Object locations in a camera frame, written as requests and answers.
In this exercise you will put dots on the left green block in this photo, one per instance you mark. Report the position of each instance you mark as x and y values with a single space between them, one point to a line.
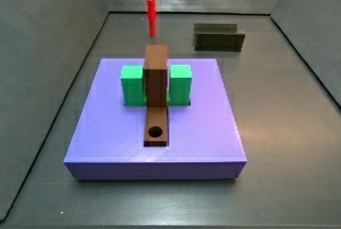
133 85

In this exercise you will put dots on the red peg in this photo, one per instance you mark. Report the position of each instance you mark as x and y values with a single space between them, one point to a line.
153 16

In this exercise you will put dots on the green block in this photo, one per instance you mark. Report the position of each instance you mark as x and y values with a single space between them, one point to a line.
180 85
133 85

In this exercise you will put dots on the black bracket holder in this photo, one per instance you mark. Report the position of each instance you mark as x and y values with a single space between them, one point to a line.
217 37

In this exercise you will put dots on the brown L-shaped block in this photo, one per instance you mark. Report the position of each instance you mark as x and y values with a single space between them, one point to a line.
157 83

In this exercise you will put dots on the right green block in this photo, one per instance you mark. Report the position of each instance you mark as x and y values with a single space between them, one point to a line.
180 85

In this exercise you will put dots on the purple base board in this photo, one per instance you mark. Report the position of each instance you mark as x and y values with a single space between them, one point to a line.
107 147

